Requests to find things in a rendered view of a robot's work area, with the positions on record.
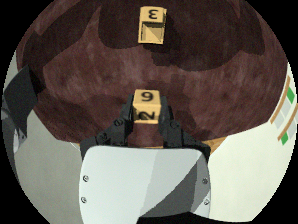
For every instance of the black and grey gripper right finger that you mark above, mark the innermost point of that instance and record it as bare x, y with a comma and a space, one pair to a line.
174, 136

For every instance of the yellow number cube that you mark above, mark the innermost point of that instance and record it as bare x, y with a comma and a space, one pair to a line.
146, 106
152, 15

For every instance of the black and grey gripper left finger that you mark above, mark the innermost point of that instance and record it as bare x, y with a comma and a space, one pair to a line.
115, 132

